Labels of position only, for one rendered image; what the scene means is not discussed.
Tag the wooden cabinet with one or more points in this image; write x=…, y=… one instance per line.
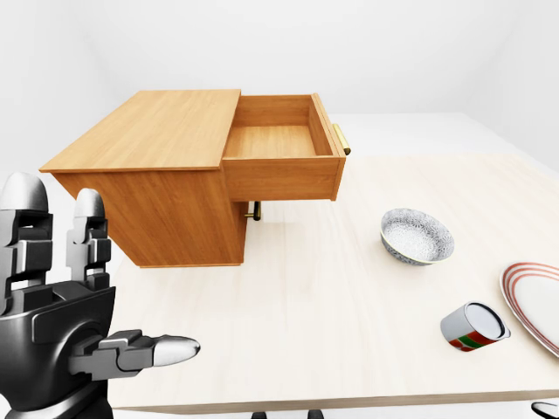
x=157, y=144

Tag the silver tin with red-green label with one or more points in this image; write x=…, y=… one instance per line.
x=467, y=325

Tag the small dark shape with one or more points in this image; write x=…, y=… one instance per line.
x=315, y=414
x=258, y=415

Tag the patterned white bowl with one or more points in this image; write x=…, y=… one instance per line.
x=415, y=238

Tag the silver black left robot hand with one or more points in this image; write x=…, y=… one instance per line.
x=52, y=340

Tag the open wooden drawer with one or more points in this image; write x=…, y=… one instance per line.
x=279, y=179

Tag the white plate with red rings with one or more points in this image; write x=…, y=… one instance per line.
x=537, y=297

